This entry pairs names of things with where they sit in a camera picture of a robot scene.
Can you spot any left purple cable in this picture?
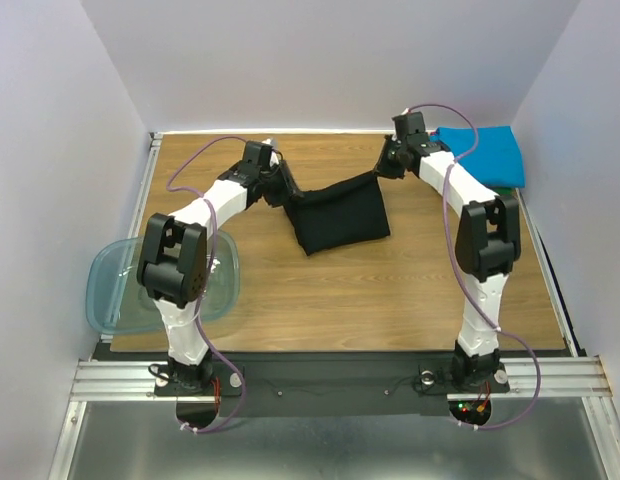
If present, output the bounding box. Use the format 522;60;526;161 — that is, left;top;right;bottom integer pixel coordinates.
165;135;247;435

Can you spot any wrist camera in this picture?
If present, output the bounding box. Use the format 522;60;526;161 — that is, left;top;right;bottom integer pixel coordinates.
241;141;279;170
392;111;430;145

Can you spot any clear blue plastic bin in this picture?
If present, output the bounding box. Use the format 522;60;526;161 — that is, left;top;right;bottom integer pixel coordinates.
85;231;240;335

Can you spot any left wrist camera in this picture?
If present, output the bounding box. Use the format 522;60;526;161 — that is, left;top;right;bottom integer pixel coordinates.
241;141;279;170

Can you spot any aluminium frame rail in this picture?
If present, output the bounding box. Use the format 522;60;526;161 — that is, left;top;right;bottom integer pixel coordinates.
70;357;612;402

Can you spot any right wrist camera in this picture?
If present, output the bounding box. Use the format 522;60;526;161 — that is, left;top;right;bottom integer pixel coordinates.
392;111;430;145

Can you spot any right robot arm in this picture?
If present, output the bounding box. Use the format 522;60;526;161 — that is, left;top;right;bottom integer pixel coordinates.
374;135;521;390

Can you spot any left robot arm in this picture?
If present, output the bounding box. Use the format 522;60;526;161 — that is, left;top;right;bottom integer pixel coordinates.
137;151;295;394

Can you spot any purple cable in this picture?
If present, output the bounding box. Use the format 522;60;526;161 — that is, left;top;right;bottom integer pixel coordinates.
165;135;247;435
403;103;544;431

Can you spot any left aluminium side rail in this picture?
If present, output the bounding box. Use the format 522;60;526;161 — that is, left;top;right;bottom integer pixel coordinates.
128;132;164;238

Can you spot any black t-shirt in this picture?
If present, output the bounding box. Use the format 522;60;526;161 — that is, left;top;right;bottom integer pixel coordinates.
284;172;391;256

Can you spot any folded blue t-shirt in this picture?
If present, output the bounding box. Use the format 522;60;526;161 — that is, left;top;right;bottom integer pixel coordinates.
431;126;526;188

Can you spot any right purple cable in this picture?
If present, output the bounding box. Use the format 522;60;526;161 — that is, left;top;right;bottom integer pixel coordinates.
403;103;544;431

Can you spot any folded green t-shirt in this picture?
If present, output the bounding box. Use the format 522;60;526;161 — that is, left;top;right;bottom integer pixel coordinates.
493;187;514;196

